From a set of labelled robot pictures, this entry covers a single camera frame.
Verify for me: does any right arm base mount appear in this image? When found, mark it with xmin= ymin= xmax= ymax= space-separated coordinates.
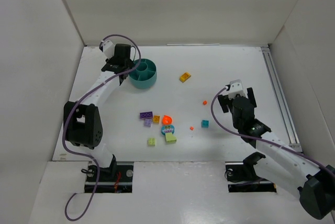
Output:
xmin=225 ymin=152 xmax=277 ymax=193

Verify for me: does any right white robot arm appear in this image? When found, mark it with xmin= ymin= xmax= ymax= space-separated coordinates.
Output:
xmin=213 ymin=83 xmax=334 ymax=220

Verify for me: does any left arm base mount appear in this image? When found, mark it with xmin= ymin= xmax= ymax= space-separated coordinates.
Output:
xmin=81 ymin=156 xmax=134 ymax=194

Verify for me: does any light green square lego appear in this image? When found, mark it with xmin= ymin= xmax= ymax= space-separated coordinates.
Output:
xmin=147 ymin=138 xmax=156 ymax=147

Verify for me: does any teal lego brick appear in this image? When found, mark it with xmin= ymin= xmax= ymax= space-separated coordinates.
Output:
xmin=201 ymin=120 xmax=209 ymax=128

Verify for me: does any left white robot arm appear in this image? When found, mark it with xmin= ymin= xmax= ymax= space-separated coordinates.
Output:
xmin=62 ymin=40 xmax=135 ymax=167

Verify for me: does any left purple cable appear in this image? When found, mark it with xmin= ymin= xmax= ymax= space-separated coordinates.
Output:
xmin=61 ymin=34 xmax=142 ymax=221

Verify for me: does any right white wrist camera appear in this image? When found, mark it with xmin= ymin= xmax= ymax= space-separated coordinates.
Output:
xmin=227 ymin=80 xmax=245 ymax=100

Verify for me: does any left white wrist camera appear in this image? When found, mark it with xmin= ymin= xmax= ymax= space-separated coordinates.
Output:
xmin=99 ymin=39 xmax=115 ymax=59

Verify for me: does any aluminium rail right edge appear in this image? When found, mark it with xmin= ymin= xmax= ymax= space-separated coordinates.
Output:
xmin=261 ymin=47 xmax=303 ymax=153

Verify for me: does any purple cable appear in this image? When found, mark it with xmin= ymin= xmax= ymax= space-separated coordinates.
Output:
xmin=210 ymin=87 xmax=335 ymax=175
xmin=61 ymin=34 xmax=142 ymax=221

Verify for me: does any yellow square lego brick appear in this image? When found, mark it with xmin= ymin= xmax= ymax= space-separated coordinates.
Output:
xmin=152 ymin=115 xmax=160 ymax=124

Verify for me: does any teal monster face lego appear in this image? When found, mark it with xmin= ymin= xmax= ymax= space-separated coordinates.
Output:
xmin=161 ymin=125 xmax=175 ymax=135

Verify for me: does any light purple square lego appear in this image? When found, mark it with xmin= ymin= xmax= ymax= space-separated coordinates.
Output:
xmin=144 ymin=118 xmax=152 ymax=127

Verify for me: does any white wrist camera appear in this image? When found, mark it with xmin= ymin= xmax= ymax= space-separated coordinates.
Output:
xmin=99 ymin=39 xmax=115 ymax=59
xmin=227 ymin=80 xmax=245 ymax=100

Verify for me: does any orange round lego piece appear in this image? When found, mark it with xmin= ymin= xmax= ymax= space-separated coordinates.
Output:
xmin=162 ymin=115 xmax=173 ymax=125

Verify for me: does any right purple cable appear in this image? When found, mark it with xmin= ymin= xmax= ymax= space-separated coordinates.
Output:
xmin=210 ymin=87 xmax=335 ymax=175

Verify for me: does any light green sloped lego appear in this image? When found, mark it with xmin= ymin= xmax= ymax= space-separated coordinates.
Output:
xmin=165 ymin=132 xmax=177 ymax=144

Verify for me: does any dark purple long lego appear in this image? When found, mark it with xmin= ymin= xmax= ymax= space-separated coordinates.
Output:
xmin=139 ymin=111 xmax=153 ymax=119

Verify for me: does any teal round divided container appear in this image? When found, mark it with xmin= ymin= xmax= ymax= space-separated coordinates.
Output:
xmin=129 ymin=59 xmax=157 ymax=89

